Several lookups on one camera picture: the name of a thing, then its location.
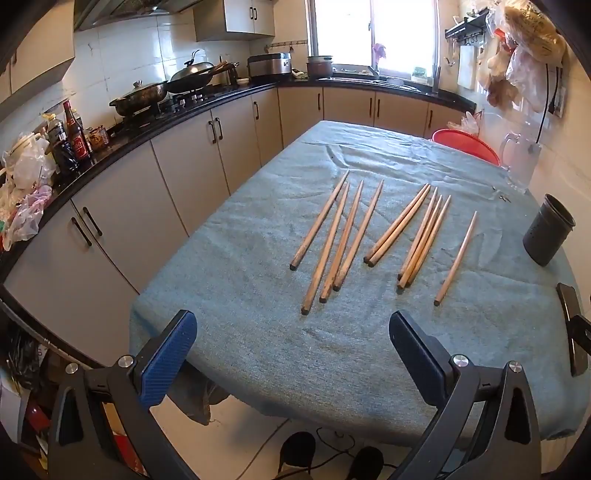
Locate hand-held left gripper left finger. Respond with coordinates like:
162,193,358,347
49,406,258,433
48,310,199,480

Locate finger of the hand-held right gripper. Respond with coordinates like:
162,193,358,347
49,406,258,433
574,315,591,355

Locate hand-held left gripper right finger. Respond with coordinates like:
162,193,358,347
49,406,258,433
389,310,542,480

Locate dark grey utensil holder cup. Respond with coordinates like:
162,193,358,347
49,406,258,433
523,194,576,267

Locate set of wooden chopsticks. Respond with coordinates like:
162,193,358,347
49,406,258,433
289,171,478,315

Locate teal tablecloth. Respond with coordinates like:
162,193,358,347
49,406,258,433
129,121,585,446

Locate black shoe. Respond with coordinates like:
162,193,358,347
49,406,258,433
353,445,385,480
279,431,317,477

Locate clear glass pitcher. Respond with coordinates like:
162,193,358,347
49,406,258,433
499,132,542,195

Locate pink plastic bag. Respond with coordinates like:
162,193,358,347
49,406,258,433
4,185,53,244

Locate white lower kitchen cabinets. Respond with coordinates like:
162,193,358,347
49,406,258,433
0,85,476,370

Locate red plastic bucket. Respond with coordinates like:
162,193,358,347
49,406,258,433
431,128,500,167

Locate black countertop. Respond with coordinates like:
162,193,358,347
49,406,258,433
0,76,477,278

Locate dark soy sauce bottle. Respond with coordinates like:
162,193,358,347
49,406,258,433
46,115,77,172

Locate red label sauce bottle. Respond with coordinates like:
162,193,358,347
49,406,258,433
62,100,93,162

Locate crumpled bag beside bucket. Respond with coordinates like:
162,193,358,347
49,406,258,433
447,111,484,136

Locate white plastic bag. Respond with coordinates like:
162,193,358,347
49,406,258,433
2,134,55,190

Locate black gas stove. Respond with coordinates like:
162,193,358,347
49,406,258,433
157,85,252,117

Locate pan with glass lid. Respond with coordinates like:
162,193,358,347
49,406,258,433
109,80,169,117

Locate wok with metal lid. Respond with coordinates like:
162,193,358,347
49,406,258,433
167,50,241,94

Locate kitchen sink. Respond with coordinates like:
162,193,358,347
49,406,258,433
323,71,426,92

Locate hanging plastic bags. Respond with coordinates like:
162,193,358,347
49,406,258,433
478,0,568,112

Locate brown cooking pot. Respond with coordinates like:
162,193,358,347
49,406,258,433
306,55,334,78

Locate silver rice cooker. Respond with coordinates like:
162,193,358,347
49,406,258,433
247,52,293,79

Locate kitchen window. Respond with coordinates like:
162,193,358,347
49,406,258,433
308,0,439,77

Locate white upper cabinet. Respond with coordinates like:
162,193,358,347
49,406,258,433
193,0,276,42

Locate range hood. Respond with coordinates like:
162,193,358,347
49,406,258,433
74,0,204,32

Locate black power cable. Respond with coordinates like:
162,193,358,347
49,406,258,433
534,64,556,145

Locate wall socket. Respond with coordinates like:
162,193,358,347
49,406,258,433
549,67,567,117

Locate black wall rack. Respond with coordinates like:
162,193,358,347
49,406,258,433
445,9,490,47

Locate white side wall cabinet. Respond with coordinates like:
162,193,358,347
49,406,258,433
0,0,77,108

